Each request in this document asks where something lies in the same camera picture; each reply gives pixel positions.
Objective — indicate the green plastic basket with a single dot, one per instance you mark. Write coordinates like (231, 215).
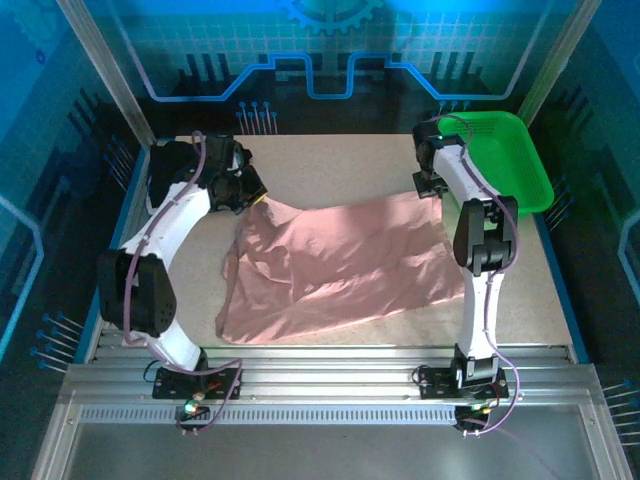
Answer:
(505, 165)

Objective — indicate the pink t-shirt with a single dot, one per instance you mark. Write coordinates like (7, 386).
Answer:
(340, 260)

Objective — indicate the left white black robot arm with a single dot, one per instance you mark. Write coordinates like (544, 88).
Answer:
(170, 225)

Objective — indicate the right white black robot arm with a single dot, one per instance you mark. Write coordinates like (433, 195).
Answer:
(477, 310)

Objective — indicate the black folded t-shirt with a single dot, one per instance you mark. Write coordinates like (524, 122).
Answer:
(167, 167)

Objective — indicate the aluminium corner post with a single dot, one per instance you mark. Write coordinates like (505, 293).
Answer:
(550, 70)
(105, 70)

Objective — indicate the aluminium mounting rail beam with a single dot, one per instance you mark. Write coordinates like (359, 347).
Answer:
(325, 375)

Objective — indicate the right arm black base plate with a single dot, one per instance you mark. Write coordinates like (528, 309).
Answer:
(440, 385)

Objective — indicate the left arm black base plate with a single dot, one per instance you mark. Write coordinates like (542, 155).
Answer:
(170, 387)

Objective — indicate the black LED connector bracket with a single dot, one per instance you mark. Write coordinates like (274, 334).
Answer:
(192, 417)
(470, 417)

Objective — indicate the aluminium outer frame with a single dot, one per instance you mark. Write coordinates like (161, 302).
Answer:
(52, 445)

